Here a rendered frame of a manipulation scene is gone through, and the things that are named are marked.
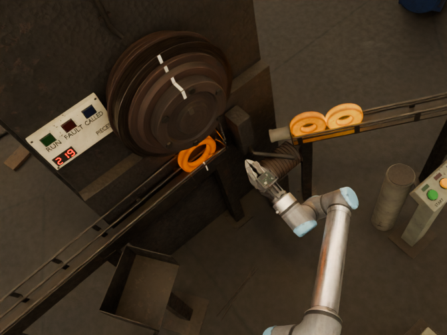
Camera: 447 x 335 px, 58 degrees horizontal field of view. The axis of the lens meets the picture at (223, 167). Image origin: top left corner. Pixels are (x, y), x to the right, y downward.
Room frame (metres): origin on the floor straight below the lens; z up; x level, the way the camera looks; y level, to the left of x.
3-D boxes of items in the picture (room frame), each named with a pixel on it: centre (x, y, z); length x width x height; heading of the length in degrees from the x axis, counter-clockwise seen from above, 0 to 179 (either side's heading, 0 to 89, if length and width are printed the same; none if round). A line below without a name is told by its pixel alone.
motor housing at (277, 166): (0.99, -0.27, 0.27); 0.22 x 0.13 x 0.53; 112
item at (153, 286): (0.56, 0.46, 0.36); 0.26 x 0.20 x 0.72; 147
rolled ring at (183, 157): (1.01, 0.09, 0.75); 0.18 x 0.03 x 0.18; 113
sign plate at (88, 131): (0.97, 0.44, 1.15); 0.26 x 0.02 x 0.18; 112
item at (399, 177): (0.70, -0.72, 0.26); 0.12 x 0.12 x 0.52
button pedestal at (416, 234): (0.57, -0.82, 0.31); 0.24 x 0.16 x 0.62; 112
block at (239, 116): (1.10, -0.13, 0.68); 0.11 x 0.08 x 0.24; 22
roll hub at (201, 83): (0.91, 0.05, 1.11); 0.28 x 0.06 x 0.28; 112
